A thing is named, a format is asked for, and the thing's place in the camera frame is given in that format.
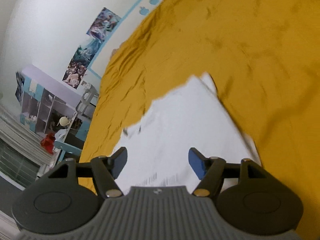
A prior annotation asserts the white printed t-shirt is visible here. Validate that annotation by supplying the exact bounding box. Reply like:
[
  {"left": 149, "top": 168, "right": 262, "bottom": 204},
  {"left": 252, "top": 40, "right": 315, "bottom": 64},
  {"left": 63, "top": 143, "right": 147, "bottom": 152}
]
[{"left": 116, "top": 73, "right": 260, "bottom": 193}]

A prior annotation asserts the blue wooden chair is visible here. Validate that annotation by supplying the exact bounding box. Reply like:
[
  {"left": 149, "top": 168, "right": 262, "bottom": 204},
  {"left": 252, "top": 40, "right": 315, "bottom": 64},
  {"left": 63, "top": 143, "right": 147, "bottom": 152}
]
[{"left": 54, "top": 140, "right": 82, "bottom": 164}]

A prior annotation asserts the red bag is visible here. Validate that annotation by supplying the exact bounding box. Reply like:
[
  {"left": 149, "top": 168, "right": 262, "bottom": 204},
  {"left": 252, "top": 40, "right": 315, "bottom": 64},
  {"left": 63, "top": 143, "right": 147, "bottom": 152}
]
[{"left": 40, "top": 133, "right": 55, "bottom": 155}]

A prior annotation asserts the cream round hat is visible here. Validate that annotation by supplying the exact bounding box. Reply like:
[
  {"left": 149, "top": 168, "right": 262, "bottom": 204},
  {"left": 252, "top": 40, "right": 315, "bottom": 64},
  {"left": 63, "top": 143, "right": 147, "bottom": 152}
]
[{"left": 59, "top": 116, "right": 71, "bottom": 127}]

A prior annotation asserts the purple blue shelf unit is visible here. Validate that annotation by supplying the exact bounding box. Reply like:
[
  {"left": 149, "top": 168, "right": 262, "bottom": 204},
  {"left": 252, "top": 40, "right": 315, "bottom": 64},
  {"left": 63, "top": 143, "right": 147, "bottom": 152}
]
[{"left": 20, "top": 65, "right": 81, "bottom": 138}]

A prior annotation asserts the mustard yellow bed comforter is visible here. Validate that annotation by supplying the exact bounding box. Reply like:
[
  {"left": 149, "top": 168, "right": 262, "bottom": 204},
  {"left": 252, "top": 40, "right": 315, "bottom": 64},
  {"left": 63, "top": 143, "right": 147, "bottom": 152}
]
[{"left": 81, "top": 0, "right": 319, "bottom": 239}]

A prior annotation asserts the anime poster strip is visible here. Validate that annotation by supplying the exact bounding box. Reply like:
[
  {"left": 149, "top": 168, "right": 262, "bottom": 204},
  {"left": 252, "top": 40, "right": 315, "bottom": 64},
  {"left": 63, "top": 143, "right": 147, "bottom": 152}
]
[{"left": 62, "top": 7, "right": 121, "bottom": 89}]

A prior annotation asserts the white blue bed headboard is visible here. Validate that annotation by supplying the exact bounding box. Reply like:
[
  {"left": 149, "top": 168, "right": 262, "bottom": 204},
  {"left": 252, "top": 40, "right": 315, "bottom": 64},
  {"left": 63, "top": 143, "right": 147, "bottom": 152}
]
[{"left": 85, "top": 0, "right": 163, "bottom": 81}]

